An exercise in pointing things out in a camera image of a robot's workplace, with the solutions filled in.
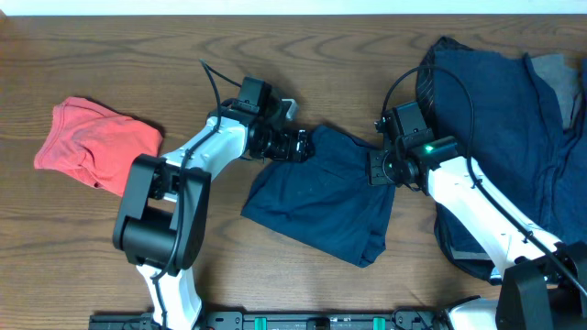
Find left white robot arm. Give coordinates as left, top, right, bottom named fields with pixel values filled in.
left=113, top=115, right=311, bottom=330

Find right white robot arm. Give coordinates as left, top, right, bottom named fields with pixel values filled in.
left=367, top=137, right=586, bottom=329

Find grey garment in pile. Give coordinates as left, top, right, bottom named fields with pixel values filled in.
left=531, top=53, right=582, bottom=129

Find blue jeans in pile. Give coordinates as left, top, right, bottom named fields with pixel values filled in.
left=433, top=48, right=587, bottom=281

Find dark striped garment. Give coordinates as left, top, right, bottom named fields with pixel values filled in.
left=415, top=37, right=472, bottom=136

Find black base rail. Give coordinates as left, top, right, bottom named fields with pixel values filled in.
left=87, top=308, right=452, bottom=330

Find dark blue denim shorts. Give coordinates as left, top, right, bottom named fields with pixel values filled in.
left=241, top=126, right=395, bottom=268

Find red folded t-shirt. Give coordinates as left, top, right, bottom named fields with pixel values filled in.
left=34, top=96, right=163, bottom=196

